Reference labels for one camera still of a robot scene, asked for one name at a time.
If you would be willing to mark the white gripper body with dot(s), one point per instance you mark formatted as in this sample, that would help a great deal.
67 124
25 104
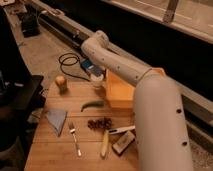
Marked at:
96 70

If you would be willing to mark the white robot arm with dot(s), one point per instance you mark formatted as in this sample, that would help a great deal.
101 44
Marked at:
161 131

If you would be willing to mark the white paper cup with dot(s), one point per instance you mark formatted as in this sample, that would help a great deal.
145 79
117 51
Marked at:
97 81

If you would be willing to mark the blue box on floor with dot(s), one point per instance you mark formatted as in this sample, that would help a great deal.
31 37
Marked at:
85 64

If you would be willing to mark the yellow plastic bin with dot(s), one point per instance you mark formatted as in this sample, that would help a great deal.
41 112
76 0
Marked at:
118 92

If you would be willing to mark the green chili pepper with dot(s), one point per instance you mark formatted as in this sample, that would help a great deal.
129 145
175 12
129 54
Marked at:
92 104

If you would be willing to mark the apple on green stand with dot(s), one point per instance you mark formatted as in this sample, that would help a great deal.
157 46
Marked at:
61 83

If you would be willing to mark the bunch of dark grapes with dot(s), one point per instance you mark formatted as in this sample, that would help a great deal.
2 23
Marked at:
101 123

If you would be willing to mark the blue folded cloth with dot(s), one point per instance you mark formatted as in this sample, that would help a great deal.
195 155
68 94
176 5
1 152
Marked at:
56 118

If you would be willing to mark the wooden block eraser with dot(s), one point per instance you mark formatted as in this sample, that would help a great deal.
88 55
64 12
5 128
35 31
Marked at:
123 142

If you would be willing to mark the black box device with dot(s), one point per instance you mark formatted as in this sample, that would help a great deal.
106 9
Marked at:
29 25

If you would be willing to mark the white handled brush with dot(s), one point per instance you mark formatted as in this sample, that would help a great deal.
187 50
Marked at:
121 129

